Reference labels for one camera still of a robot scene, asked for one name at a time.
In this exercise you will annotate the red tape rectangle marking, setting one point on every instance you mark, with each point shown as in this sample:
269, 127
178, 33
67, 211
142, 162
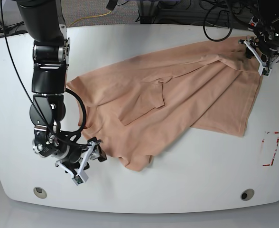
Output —
269, 147

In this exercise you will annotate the left table cable grommet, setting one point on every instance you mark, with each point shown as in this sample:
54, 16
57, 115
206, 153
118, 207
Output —
40, 192

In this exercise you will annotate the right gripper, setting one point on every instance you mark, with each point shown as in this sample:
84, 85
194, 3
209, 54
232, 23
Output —
71, 156

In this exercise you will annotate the right table cable grommet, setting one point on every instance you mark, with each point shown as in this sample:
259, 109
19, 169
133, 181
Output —
247, 194

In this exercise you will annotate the black tripod stand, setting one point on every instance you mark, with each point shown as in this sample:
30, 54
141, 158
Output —
10, 29

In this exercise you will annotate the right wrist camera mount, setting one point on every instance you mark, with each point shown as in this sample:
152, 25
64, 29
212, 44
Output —
76, 170

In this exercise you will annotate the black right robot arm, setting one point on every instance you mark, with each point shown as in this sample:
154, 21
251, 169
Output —
45, 23

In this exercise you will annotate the white power strip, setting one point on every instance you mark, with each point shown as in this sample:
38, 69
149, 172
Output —
254, 22

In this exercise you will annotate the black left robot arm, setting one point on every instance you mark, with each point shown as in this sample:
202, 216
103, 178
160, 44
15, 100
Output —
264, 24

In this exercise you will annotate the peach T-shirt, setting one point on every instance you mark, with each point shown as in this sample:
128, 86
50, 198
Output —
139, 106

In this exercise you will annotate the table cable grommet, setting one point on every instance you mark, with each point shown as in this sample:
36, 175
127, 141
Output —
40, 192
247, 194

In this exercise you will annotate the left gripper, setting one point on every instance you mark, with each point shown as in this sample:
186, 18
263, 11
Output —
269, 49

